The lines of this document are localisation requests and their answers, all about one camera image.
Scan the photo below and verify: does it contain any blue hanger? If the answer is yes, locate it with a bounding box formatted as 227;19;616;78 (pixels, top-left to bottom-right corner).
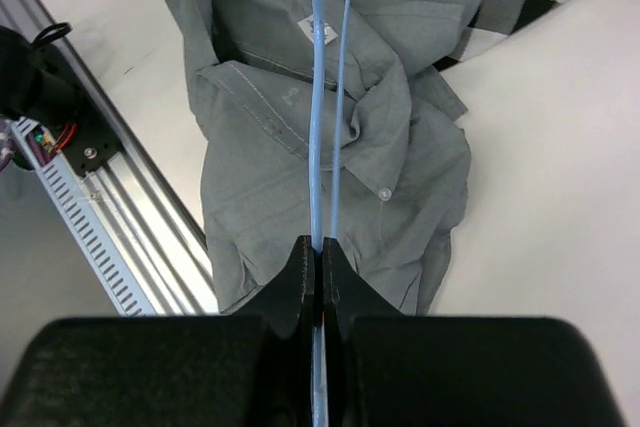
308;0;351;426

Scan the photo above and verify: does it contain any slotted cable duct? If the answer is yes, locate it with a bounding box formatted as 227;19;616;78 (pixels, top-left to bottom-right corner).
8;119;163;317

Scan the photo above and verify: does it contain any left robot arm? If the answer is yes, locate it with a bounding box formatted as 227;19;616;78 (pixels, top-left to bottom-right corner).
1;22;83;127

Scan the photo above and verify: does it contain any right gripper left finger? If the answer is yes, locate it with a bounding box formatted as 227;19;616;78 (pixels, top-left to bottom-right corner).
1;236;315;426

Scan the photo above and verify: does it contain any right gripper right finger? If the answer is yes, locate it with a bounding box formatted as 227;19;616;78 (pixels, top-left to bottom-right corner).
322;239;624;426

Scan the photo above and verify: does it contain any aluminium mounting rail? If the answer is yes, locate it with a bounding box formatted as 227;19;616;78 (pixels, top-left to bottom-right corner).
1;0;218;315

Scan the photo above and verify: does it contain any grey shirt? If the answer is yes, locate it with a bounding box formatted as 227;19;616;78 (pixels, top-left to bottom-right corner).
165;0;482;315

